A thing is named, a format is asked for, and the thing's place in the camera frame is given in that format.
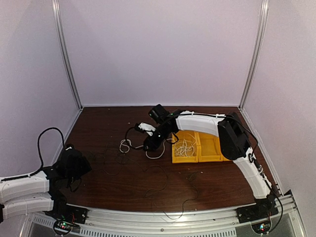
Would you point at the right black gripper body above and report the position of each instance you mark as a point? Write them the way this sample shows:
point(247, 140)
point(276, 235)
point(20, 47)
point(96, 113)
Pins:
point(157, 142)

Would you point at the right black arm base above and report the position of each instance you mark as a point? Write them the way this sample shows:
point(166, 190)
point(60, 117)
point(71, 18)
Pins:
point(256, 212)

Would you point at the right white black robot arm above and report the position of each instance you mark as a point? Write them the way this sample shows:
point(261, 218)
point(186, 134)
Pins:
point(233, 140)

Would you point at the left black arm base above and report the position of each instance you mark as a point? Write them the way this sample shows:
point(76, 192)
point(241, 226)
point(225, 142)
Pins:
point(71, 214)

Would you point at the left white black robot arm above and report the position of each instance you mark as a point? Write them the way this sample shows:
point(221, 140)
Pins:
point(40, 191)

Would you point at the left yellow plastic bin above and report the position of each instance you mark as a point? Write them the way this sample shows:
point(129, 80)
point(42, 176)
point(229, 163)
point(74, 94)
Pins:
point(185, 147)

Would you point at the yellow plastic bin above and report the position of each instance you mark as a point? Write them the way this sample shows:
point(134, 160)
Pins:
point(185, 147)
point(210, 150)

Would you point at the middle yellow plastic bin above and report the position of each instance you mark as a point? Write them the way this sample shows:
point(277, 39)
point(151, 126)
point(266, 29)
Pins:
point(210, 150)

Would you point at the left circuit board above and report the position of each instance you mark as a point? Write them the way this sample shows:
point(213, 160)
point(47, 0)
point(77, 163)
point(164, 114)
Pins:
point(63, 228)

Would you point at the circuit board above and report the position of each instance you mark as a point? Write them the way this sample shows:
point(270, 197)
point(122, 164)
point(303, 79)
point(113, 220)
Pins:
point(63, 228)
point(261, 228)

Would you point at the right circuit board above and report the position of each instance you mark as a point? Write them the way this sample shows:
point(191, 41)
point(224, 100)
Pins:
point(261, 228)

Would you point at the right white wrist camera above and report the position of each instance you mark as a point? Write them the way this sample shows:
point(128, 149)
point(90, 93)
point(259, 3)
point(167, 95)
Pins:
point(145, 128)

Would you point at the aluminium front rail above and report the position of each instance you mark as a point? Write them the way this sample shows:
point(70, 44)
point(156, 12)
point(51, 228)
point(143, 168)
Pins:
point(222, 222)

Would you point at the right aluminium frame post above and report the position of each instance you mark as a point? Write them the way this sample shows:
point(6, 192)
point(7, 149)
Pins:
point(262, 24)

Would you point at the aluminium frame post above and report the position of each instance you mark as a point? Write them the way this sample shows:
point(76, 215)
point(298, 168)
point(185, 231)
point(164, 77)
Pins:
point(262, 24)
point(64, 53)

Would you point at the left aluminium frame post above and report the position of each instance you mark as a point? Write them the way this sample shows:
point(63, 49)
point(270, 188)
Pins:
point(64, 53)

